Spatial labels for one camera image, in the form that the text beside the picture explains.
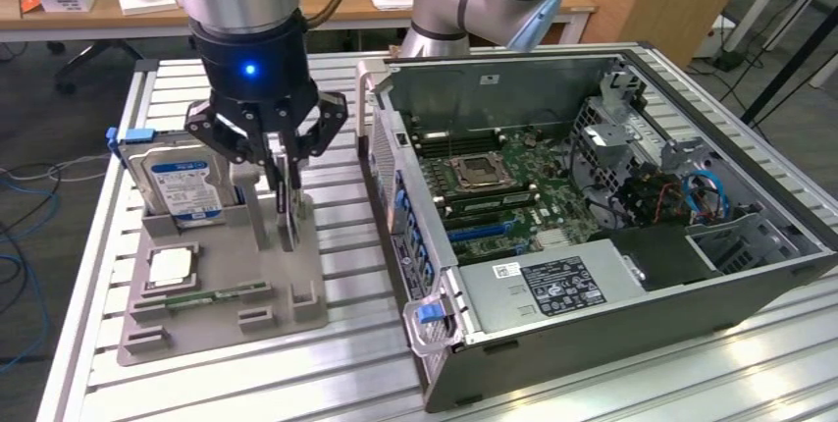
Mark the black metal stand pole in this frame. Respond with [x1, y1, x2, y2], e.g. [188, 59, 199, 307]
[738, 0, 838, 125]

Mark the silver CPU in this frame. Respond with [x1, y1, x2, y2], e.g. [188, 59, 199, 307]
[148, 249, 196, 289]

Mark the grey power supply unit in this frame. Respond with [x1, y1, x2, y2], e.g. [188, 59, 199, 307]
[456, 237, 650, 335]

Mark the metal disk bay cage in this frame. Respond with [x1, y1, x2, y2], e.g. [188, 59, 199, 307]
[567, 95, 663, 200]

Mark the blue expansion slot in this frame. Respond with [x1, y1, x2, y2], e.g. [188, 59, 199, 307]
[447, 219, 519, 242]

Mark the CPU socket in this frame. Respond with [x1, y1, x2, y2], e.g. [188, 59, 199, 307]
[451, 152, 516, 193]

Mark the open grey PC case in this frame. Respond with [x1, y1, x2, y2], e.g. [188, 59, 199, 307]
[352, 41, 838, 413]

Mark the blue wire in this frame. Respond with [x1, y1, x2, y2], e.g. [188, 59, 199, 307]
[679, 170, 734, 221]

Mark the green motherboard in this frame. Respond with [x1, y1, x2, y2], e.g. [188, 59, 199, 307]
[408, 122, 610, 266]

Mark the grey parts rack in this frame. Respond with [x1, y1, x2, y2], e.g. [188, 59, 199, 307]
[115, 162, 332, 367]

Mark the hard disk with blue carrier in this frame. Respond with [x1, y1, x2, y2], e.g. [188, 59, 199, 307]
[104, 125, 236, 231]

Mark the green RAM stick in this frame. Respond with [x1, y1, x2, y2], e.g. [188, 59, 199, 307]
[163, 284, 270, 310]

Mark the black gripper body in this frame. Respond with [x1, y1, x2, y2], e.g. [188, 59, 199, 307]
[188, 17, 319, 137]

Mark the blue floor cable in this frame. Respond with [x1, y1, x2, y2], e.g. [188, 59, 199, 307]
[0, 166, 64, 374]

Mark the wooden cabinet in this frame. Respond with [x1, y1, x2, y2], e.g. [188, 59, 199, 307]
[562, 0, 761, 70]

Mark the black office chair base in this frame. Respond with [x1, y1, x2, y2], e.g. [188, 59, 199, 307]
[55, 41, 146, 94]

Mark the wooden desk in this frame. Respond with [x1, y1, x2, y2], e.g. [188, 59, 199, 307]
[0, 0, 601, 58]

